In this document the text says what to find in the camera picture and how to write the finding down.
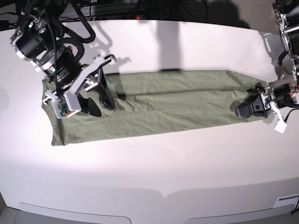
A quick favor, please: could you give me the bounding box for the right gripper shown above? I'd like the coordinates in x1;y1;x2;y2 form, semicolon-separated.
43;53;116;117

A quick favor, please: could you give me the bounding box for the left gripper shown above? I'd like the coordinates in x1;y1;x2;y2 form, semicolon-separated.
235;82;299;118

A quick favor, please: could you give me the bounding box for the green T-shirt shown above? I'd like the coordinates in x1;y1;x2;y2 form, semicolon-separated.
42;70;265;146

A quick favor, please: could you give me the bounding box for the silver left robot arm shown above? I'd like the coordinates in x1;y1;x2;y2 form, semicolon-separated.
235;0;299;118

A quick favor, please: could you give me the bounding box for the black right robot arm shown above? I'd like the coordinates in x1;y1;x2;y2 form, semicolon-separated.
10;0;115;119

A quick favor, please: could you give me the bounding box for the black power strip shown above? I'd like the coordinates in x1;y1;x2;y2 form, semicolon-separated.
93;14;147;21

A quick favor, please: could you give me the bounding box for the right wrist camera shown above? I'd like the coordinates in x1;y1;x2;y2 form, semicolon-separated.
51;96;82;119

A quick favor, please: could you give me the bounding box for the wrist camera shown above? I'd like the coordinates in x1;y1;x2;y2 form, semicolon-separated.
51;96;82;119
274;120;288;134

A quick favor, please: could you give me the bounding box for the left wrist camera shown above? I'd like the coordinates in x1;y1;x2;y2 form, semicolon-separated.
274;120;288;134

